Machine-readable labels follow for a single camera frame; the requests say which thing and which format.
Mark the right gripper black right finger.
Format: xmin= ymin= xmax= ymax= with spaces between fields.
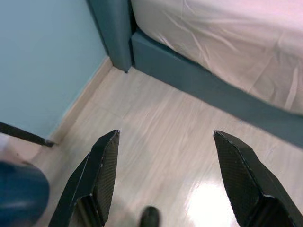
xmin=213 ymin=130 xmax=303 ymax=227

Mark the mattress with beige sheet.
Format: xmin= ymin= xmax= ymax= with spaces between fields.
xmin=130 ymin=0 xmax=303 ymax=116

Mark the round blue waste bin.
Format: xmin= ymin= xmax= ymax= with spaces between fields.
xmin=0 ymin=160 xmax=50 ymax=227

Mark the teal upholstered headboard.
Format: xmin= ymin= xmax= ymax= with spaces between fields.
xmin=86 ymin=0 xmax=137 ymax=73

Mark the teal upholstered bed frame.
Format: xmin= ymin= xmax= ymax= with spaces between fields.
xmin=131 ymin=31 xmax=303 ymax=152

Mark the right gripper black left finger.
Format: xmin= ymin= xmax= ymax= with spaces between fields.
xmin=48 ymin=129 xmax=120 ymax=227

